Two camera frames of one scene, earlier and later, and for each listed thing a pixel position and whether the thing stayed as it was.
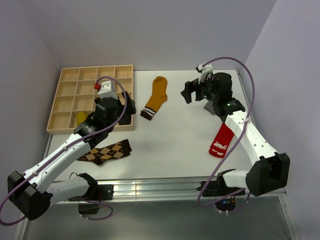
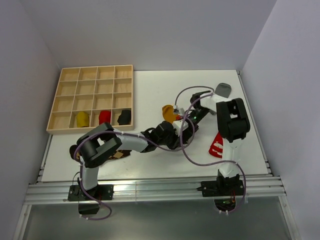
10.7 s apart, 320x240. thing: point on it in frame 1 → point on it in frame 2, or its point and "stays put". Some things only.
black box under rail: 88,208 stays put
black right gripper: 191,86 → 197,126
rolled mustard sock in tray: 81,116 stays put
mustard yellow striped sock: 158,96 → 167,113
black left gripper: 130,109 → 176,143
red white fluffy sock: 223,137 stays put
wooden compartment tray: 75,93 stays put
